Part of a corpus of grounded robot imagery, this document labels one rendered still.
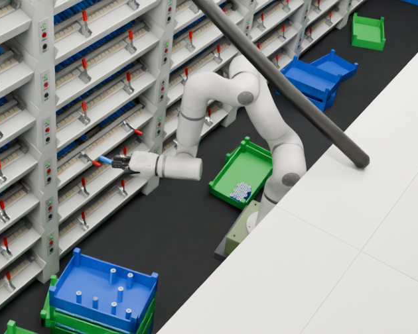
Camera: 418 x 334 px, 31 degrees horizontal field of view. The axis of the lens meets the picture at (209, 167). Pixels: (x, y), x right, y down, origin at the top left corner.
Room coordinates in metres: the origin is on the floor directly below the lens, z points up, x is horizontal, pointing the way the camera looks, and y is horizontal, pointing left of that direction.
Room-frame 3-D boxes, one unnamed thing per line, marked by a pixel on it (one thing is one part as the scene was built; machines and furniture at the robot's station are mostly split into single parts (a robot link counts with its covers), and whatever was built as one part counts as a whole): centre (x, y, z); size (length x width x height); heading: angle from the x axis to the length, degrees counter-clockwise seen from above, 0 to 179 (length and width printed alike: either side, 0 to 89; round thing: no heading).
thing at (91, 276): (1.59, 0.28, 0.52); 0.30 x 0.20 x 0.08; 78
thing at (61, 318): (1.59, 0.28, 0.44); 0.30 x 0.20 x 0.08; 78
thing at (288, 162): (2.12, -0.29, 0.67); 0.19 x 0.12 x 0.24; 6
